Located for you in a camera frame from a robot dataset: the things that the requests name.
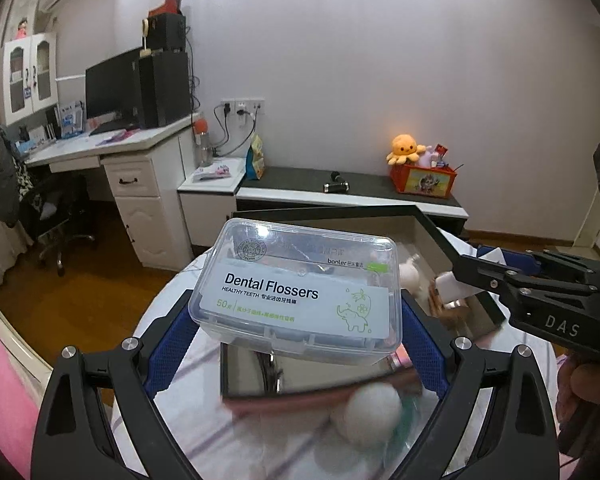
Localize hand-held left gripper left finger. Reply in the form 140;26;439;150
30;287;203;480

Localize low cabinet black top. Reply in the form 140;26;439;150
235;166;470;241

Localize pink pig figure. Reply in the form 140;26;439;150
397;255;424;291

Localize black speaker box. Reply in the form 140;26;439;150
145;14;187;53

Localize white side table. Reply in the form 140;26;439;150
177;156;247;256

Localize dark jacket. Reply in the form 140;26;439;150
0;126;31;228

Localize white glass-door cabinet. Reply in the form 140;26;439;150
0;31;59;126

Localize snack bag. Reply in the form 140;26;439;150
245;132;267;181

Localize white wall outlets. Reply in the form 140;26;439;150
221;99;266;115

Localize orange octopus plush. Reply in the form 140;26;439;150
386;133;427;166

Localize red storage box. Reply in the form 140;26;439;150
390;162;458;198

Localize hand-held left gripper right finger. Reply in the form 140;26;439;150
387;290;563;480

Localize pink pillow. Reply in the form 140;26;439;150
0;305;53;480

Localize bottle with orange cap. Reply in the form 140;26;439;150
194;119;213;167

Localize dark storage box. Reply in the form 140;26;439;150
220;204;508;403

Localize black desktop speaker stack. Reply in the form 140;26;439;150
139;51;191;129

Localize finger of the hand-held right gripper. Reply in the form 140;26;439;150
451;254;523;307
476;245;548;272

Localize white desk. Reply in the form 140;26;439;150
22;122;203;271

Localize person's right hand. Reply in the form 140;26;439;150
557;357;600;411

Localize clear plastic floss box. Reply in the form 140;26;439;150
190;218;404;363

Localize black office chair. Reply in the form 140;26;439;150
17;175;98;278

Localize pink packet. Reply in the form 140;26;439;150
192;162;231;181

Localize white round figure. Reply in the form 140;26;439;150
330;385;423;461

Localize black computer monitor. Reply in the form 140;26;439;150
85;47;142;123

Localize blue white box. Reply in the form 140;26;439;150
57;102;84;138

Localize rose gold metal jar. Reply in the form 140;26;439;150
427;297;473;331

